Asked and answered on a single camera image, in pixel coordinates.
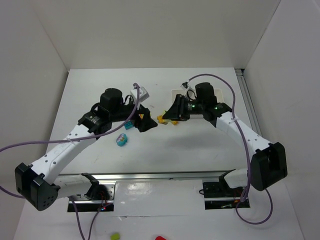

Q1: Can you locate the yellow green lego stack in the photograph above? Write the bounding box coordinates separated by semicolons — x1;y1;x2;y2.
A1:
156;110;179;126

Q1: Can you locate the teal rounded lego piece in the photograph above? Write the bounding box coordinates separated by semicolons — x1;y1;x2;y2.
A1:
116;133;128;147

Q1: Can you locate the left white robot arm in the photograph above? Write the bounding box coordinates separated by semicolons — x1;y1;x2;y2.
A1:
15;84;158;211

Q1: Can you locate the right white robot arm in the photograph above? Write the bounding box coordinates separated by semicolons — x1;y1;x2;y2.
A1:
162;82;288;191

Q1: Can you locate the teal rectangular lego brick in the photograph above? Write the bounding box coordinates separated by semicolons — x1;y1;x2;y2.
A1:
124;121;134;130

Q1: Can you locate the white divided container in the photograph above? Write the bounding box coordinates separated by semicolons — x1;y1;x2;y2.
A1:
171;88;224;103

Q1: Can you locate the red object foreground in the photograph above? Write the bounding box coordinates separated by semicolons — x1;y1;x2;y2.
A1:
154;235;167;240

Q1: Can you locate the lime green lego foreground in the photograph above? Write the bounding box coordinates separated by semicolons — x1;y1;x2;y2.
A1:
110;232;121;240

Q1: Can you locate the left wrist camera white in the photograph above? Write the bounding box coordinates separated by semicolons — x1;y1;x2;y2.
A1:
130;86;150;103

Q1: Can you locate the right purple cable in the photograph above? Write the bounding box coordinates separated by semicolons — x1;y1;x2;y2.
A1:
184;73;274;224

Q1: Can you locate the aluminium rail right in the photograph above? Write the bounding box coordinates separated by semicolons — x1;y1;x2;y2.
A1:
234;68;262;135

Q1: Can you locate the aluminium rail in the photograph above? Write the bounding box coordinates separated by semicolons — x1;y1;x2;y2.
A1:
234;68;262;135
57;170;236;181

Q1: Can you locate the aluminium rail front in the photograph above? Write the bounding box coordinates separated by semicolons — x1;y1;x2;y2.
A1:
57;170;236;181

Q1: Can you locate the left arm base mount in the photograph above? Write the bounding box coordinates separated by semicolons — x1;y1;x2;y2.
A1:
73;181;116;213

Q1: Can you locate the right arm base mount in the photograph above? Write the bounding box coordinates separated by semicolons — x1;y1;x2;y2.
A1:
198;182;250;210

